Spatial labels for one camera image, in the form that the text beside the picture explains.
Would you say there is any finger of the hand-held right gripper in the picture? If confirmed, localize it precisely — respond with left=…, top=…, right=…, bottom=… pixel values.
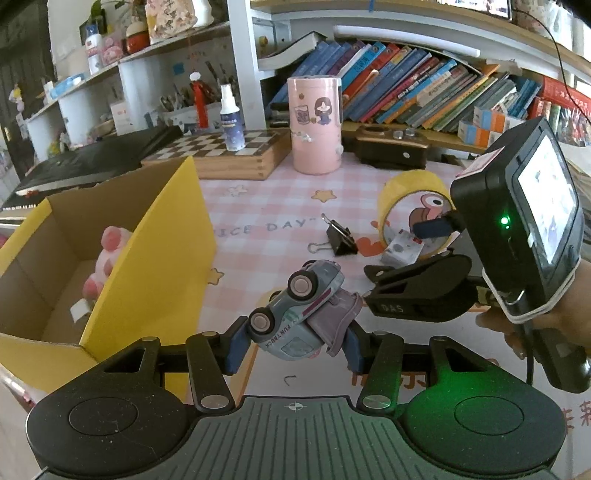
left=412, top=211, right=465, bottom=241
left=364, top=251, right=475, bottom=297

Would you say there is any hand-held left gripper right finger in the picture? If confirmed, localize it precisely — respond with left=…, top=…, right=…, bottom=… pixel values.
left=343, top=322, right=498, bottom=412

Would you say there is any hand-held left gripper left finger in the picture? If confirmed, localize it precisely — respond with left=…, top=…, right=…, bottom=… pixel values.
left=99, top=316, right=253, bottom=414

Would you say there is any small silver card pack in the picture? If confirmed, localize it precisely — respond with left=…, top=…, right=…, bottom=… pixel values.
left=381, top=230, right=426, bottom=267

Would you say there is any yellow tape roll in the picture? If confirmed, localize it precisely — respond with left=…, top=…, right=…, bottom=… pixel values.
left=378, top=170, right=456, bottom=260

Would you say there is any grey toy truck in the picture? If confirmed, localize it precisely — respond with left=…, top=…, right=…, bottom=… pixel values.
left=248, top=260, right=365, bottom=360

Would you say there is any yellow cardboard box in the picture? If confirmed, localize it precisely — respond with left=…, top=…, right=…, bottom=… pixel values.
left=0, top=156, right=219, bottom=408

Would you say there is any person's right hand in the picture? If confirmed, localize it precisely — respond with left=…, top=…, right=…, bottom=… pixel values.
left=475, top=288, right=591, bottom=361

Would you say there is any black binder clip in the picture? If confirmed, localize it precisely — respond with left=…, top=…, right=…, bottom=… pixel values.
left=308, top=213, right=360, bottom=257

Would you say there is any orange blue small carton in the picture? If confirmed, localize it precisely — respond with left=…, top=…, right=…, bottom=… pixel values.
left=458, top=120, right=491, bottom=149
left=473, top=105, right=527, bottom=136

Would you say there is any black wooden box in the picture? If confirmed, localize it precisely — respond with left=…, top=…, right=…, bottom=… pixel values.
left=355, top=124, right=430, bottom=169

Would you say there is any red printed box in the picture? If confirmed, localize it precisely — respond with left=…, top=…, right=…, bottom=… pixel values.
left=526, top=76, right=591, bottom=149

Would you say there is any row of colourful books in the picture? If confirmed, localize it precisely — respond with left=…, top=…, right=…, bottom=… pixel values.
left=270, top=41, right=544, bottom=136

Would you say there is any pink cylindrical container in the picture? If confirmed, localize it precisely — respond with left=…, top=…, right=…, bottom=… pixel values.
left=287, top=76, right=344, bottom=176

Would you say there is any pink plush toy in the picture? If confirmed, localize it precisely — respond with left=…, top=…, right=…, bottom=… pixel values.
left=82, top=225, right=135, bottom=301

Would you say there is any wooden chessboard box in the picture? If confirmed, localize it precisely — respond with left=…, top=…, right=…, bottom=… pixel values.
left=141, top=128, right=292, bottom=181

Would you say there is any small bright screen device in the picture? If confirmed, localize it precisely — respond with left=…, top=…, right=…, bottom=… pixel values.
left=436, top=0, right=513, bottom=22

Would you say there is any white spray bottle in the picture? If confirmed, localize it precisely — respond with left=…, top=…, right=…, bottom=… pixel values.
left=219, top=84, right=246, bottom=152

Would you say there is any black electronic keyboard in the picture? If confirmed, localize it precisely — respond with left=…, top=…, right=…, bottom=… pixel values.
left=0, top=124, right=184, bottom=213

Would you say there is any white bookshelf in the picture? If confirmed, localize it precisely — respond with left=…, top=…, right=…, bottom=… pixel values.
left=226, top=0, right=591, bottom=155

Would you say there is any white box with red label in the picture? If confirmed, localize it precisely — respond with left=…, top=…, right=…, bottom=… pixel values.
left=110, top=99, right=133, bottom=135

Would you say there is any white low shelf unit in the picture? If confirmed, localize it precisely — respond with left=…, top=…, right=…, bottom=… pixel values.
left=23, top=21, right=260, bottom=154

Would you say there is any blue tissue pack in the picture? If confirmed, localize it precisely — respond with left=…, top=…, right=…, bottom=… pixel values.
left=50, top=74, right=89, bottom=99

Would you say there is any pink toy box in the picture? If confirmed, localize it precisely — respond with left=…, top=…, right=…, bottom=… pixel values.
left=100, top=34, right=126, bottom=66

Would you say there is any white lotion bottle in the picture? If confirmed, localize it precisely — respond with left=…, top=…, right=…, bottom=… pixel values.
left=85, top=23, right=103, bottom=75

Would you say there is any potted green plant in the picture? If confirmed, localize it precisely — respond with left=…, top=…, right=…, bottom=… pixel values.
left=88, top=0, right=117, bottom=33

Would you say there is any black charging cable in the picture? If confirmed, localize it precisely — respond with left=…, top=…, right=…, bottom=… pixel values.
left=512, top=0, right=591, bottom=126

